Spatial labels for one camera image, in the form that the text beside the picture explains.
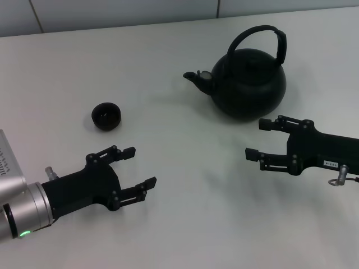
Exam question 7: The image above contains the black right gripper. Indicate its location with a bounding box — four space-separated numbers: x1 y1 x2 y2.
245 114 359 177

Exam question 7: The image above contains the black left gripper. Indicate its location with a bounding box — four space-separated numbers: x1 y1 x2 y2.
41 145 157 221

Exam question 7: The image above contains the small black teacup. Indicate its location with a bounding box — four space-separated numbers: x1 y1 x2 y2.
91 102 123 131

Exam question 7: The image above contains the black round teapot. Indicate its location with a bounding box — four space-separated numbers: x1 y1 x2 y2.
183 25 287 123

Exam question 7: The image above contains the short metal plug stub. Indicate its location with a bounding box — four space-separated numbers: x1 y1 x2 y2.
44 166 58 182

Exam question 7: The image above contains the grey cable with metal plug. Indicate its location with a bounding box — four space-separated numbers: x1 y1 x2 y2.
328 164 359 186

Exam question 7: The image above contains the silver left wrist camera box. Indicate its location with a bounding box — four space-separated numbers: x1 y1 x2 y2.
0 129 28 183

